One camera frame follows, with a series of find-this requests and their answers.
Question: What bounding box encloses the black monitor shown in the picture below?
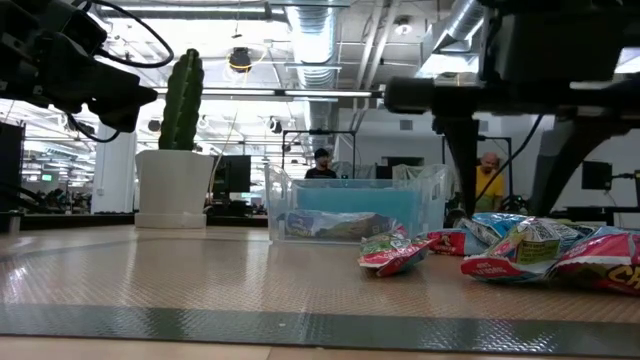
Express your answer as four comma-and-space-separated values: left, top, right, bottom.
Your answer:
212, 154, 252, 202
581, 160, 614, 192

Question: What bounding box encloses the black metal frame rig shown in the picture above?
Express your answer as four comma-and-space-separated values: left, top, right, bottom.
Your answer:
478, 134, 514, 201
282, 128, 357, 179

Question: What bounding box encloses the black left camera cable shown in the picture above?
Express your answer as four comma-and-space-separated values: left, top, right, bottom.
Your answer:
74, 0, 175, 70

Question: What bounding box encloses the white plant pot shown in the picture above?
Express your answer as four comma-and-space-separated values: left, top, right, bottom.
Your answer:
133, 148, 215, 230

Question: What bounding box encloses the white pillar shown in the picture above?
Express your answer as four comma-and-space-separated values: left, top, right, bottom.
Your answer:
91, 107, 137, 215

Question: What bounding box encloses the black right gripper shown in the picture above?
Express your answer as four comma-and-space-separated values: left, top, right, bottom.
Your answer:
383, 0, 640, 218

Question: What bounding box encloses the silver ventilation duct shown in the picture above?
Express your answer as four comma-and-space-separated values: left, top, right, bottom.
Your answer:
422, 0, 489, 56
285, 0, 342, 132

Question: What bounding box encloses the small red green granola bar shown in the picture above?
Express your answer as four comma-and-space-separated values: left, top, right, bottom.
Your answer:
357, 232, 435, 279

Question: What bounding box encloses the blue and green granola bar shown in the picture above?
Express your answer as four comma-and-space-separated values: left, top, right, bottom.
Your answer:
276, 208, 402, 243

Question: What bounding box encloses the black ceiling device yellow cable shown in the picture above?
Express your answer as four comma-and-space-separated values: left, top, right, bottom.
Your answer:
227, 45, 255, 74

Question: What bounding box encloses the beige silicone mat dark border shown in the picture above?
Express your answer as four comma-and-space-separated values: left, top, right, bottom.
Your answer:
0, 225, 640, 357

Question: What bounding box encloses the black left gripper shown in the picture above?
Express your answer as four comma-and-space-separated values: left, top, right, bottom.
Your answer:
14, 37, 159, 134

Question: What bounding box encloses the black desk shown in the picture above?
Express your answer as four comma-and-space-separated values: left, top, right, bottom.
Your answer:
549, 204, 640, 227

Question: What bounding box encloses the person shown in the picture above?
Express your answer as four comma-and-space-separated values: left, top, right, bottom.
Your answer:
303, 147, 339, 180
474, 152, 507, 212

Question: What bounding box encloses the blue and red granola bar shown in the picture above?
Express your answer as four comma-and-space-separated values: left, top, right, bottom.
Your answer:
547, 225, 640, 297

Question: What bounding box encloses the black right camera cable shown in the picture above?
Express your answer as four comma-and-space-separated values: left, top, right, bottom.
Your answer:
487, 113, 545, 204

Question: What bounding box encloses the green cactus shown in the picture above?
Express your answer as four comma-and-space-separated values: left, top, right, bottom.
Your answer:
157, 47, 206, 152

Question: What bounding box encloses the thin black cable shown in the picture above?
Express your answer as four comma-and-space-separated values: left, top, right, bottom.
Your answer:
66, 113, 122, 145

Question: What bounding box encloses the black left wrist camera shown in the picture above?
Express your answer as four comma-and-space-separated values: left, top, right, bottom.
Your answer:
47, 5, 110, 57

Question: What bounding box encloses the clear plastic bin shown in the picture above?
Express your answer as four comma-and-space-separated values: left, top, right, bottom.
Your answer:
264, 163, 450, 246

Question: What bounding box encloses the black cabinet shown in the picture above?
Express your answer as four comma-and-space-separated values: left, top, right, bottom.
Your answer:
0, 122, 26, 214

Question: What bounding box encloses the black camera cable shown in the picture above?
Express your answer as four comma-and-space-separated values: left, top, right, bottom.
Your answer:
74, 0, 175, 70
487, 113, 545, 204

